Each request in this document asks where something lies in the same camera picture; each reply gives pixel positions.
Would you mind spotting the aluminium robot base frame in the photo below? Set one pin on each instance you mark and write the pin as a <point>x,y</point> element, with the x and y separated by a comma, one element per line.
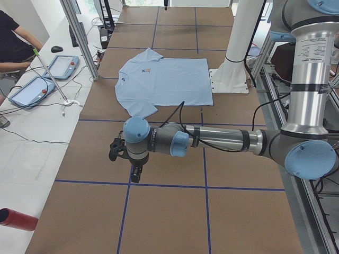
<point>301,145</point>

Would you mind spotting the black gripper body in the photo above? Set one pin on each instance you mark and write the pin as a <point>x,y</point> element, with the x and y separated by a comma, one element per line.
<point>136,163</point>

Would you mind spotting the near blue teach pendant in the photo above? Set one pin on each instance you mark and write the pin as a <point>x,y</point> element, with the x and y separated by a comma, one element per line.
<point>32,93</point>

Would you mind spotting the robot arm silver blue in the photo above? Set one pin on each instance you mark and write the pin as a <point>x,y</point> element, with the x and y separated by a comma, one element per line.
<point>175,138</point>

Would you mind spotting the blue teach pendant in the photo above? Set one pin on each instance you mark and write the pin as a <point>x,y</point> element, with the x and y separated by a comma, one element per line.
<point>32,93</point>
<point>63,66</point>

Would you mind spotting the black label device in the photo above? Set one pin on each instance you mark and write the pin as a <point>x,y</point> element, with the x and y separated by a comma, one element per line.
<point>104,38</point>

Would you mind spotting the person in black shirt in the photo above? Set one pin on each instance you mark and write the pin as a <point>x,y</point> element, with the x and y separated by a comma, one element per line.
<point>17,46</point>

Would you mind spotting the light blue t-shirt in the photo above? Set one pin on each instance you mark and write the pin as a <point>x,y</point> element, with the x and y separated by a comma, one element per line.
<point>149,80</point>

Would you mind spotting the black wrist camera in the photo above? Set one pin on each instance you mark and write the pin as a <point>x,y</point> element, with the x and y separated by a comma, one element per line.
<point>118,148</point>

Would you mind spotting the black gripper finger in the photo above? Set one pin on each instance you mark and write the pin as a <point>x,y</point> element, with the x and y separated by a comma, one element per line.
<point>136,173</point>

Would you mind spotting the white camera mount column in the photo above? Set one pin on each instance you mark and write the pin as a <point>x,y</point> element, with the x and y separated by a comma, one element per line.
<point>230,77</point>

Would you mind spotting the black keyboard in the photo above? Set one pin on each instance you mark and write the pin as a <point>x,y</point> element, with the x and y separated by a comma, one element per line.
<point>72,35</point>

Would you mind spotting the black computer mouse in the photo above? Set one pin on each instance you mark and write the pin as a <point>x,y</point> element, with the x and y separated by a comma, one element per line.
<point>56,49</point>

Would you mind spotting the aluminium frame post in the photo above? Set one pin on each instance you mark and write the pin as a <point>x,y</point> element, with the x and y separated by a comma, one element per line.
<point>80,37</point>

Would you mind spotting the far blue teach pendant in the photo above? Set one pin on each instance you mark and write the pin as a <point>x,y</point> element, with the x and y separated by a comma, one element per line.
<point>63,66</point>

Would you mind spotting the metal rod with green tip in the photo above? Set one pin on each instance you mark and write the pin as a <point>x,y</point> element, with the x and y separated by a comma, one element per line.
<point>66,100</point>

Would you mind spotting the red metal bottle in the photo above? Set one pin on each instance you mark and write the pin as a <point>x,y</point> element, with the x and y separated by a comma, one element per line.
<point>18,220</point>

